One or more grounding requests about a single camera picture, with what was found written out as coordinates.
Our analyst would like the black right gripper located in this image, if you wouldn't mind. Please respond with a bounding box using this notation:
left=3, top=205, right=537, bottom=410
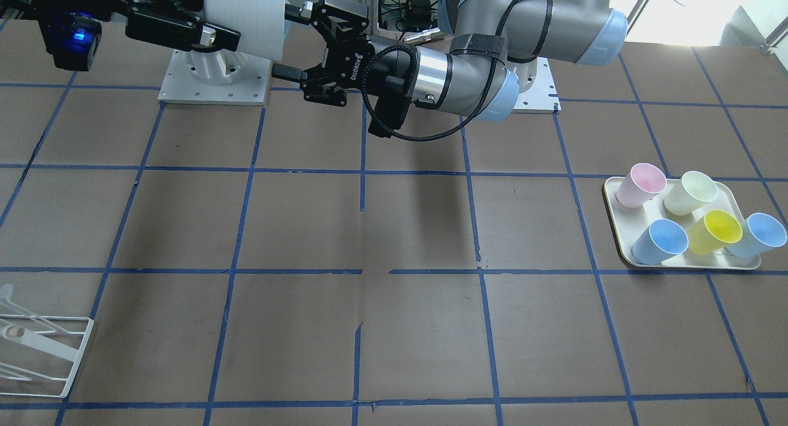
left=37, top=0, right=241, bottom=52

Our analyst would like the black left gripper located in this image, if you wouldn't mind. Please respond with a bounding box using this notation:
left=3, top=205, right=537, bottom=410
left=271, top=0, right=406, bottom=107

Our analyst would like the grey plastic cup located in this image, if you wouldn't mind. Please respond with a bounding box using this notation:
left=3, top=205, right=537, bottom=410
left=204, top=0, right=286, bottom=62

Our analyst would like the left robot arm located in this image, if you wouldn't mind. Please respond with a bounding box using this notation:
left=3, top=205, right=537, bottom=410
left=272, top=0, right=628, bottom=138

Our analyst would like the pink plastic cup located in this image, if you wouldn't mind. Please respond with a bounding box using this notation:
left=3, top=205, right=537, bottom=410
left=614, top=163, right=667, bottom=208

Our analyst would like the light blue plastic cup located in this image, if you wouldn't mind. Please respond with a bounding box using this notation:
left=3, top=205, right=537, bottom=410
left=632, top=219, right=689, bottom=265

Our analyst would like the pale green plastic cup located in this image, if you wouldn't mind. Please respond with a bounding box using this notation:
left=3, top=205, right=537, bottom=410
left=662, top=171, right=718, bottom=216

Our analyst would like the yellow plastic cup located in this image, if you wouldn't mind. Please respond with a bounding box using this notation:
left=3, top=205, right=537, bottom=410
left=687, top=209, right=743, bottom=255

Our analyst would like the blue cup near tray corner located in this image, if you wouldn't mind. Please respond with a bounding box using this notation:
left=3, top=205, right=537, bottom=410
left=726, top=212, right=787, bottom=258

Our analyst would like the black power adapter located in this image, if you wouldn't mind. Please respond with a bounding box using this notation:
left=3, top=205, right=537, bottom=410
left=400, top=0, right=433, bottom=30

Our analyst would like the cream plastic tray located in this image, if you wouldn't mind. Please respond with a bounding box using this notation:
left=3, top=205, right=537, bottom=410
left=603, top=177, right=761, bottom=271

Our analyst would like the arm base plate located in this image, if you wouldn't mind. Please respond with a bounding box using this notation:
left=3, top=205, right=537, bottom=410
left=158, top=50, right=272, bottom=106
left=507, top=57, right=562, bottom=114

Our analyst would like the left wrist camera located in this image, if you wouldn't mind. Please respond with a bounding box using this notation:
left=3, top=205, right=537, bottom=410
left=367, top=75, right=414, bottom=131

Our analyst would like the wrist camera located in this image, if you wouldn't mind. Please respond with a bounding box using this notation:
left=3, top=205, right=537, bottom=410
left=367, top=75, right=414, bottom=131
left=38, top=12, right=102, bottom=71

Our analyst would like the silver cable connector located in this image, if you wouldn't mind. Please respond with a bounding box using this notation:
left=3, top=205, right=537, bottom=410
left=403, top=28, right=446, bottom=46

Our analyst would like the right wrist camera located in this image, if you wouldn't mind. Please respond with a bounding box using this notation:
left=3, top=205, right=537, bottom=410
left=38, top=12, right=102, bottom=71

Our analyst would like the white wire cup rack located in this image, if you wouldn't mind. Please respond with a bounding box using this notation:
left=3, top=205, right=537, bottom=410
left=1, top=284, right=95, bottom=399

